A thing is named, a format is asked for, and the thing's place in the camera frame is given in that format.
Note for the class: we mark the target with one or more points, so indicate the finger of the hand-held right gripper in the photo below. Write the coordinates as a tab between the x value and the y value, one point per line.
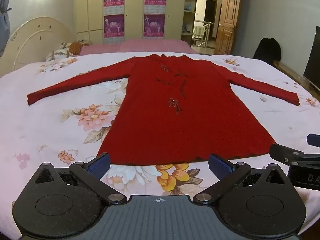
314	139
285	155

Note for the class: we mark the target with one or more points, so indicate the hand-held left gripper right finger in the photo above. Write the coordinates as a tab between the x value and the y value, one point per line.
220	165

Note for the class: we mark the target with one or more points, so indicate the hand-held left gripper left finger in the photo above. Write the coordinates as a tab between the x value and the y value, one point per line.
100	165

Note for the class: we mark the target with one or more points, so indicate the red long-sleeved knit dress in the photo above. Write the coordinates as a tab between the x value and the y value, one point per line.
162	130

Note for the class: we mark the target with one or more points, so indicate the floral white bed sheet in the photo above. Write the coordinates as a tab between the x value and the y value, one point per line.
37	130

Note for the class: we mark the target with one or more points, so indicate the wooden television bench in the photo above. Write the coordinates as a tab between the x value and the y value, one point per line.
290	71

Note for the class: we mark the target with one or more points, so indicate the black flat television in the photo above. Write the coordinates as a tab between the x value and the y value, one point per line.
313	60

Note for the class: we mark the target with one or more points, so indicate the patterned white pillow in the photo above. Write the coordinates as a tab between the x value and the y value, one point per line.
58	52

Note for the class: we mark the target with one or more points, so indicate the orange brown pillow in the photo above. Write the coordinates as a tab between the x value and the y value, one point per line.
75	47

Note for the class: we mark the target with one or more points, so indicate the pink bedspread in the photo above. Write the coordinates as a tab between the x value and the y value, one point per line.
140	46

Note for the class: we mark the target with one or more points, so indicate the white stair railing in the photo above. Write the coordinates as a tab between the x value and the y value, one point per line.
201	33

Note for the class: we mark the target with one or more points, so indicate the brown wooden door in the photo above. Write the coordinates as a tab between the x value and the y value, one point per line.
228	25

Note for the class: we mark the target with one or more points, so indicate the cream curved headboard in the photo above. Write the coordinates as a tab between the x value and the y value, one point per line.
32	37

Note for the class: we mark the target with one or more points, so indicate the cream open shelf unit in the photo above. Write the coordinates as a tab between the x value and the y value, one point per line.
190	17

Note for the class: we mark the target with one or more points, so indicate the cream wardrobe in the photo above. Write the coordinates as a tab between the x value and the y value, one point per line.
133	10

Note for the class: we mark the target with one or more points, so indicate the grey tied curtain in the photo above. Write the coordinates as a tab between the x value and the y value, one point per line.
4	17

